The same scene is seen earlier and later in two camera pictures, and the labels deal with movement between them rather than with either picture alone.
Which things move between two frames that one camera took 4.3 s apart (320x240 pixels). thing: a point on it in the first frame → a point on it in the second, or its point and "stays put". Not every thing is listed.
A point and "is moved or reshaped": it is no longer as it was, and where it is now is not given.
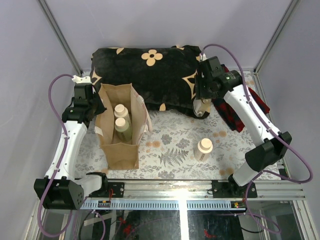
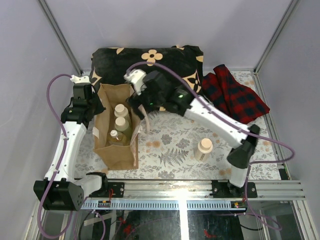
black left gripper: x=102 y=107 stays put
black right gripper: x=199 y=92 → x=136 y=101
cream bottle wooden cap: x=203 y=151 stays put
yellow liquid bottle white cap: x=201 y=106 is moved or reshaped
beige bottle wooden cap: x=120 y=111 stays put
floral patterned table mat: x=179 y=147 stays put
